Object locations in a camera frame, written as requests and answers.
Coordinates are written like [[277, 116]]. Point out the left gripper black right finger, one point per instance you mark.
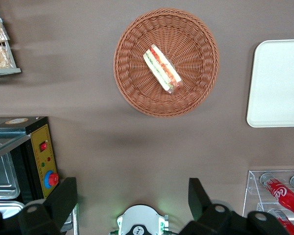
[[198, 198]]

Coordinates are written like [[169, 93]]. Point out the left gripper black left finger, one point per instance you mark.
[[61, 195]]

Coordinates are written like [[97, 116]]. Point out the triangle sandwich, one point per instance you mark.
[[163, 68]]

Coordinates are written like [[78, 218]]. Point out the large brown wicker basket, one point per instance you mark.
[[137, 85]]

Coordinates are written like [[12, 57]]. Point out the tray of packaged snacks right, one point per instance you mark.
[[5, 72]]

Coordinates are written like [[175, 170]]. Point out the cream plastic tray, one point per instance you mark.
[[279, 85]]

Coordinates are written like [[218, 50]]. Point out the clear acrylic bottle rack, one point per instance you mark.
[[251, 193]]

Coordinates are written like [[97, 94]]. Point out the black food warmer appliance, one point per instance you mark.
[[39, 147]]

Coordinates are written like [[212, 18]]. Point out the steel food pan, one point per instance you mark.
[[5, 208], [2, 176]]

